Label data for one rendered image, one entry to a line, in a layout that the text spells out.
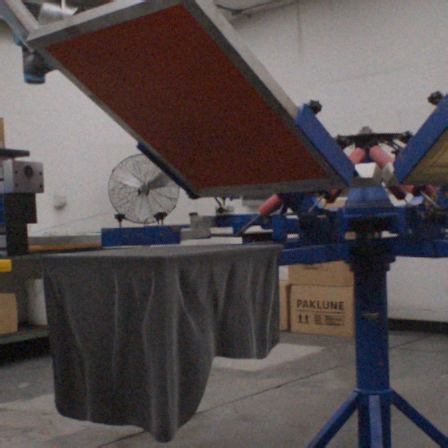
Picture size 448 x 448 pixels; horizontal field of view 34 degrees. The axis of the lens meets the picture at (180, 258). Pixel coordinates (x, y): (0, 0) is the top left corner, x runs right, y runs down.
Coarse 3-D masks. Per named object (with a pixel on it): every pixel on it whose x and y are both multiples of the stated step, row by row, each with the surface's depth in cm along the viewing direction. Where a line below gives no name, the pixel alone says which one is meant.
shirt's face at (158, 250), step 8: (128, 248) 214; (136, 248) 211; (144, 248) 209; (152, 248) 206; (160, 248) 204; (168, 248) 201; (176, 248) 199; (184, 248) 196; (192, 248) 194; (200, 248) 192; (208, 248) 189; (216, 248) 187; (224, 248) 185; (232, 248) 183
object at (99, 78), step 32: (96, 32) 182; (64, 64) 200; (96, 64) 195; (128, 64) 190; (128, 96) 204; (160, 96) 199; (160, 128) 214; (192, 128) 208; (192, 160) 226; (224, 160) 219
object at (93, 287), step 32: (64, 256) 184; (96, 256) 176; (128, 256) 168; (160, 256) 162; (64, 288) 186; (96, 288) 177; (128, 288) 170; (160, 288) 162; (64, 320) 188; (96, 320) 178; (128, 320) 172; (160, 320) 163; (64, 352) 189; (96, 352) 179; (128, 352) 173; (160, 352) 164; (64, 384) 190; (96, 384) 180; (128, 384) 174; (160, 384) 164; (64, 416) 190; (96, 416) 181; (128, 416) 175; (160, 416) 164
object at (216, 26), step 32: (128, 0) 170; (160, 0) 163; (192, 0) 159; (32, 32) 196; (64, 32) 187; (224, 32) 167; (256, 64) 176; (96, 96) 210; (288, 96) 186; (128, 128) 221; (288, 128) 192; (160, 160) 233; (320, 160) 201; (224, 192) 238
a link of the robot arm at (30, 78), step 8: (24, 56) 238; (32, 56) 234; (24, 64) 238; (32, 64) 234; (24, 72) 239; (32, 72) 237; (40, 72) 235; (24, 80) 240; (32, 80) 238; (40, 80) 239
